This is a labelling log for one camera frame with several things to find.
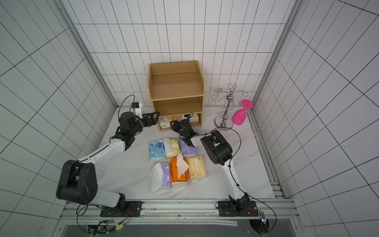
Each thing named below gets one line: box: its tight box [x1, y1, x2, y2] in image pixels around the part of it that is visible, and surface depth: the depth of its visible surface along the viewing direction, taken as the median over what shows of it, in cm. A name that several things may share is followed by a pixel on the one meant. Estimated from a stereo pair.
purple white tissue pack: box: [148, 161, 172, 194], surface depth 79 cm
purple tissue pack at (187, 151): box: [179, 138, 197, 158], surface depth 91 cm
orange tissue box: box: [169, 153, 190, 184], surface depth 81 cm
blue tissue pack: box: [149, 139, 167, 163], surface depth 90 cm
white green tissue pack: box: [162, 137, 181, 158], surface depth 92 cm
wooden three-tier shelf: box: [147, 60, 206, 132], surface depth 94 cm
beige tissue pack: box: [187, 155, 207, 180], surface depth 84 cm
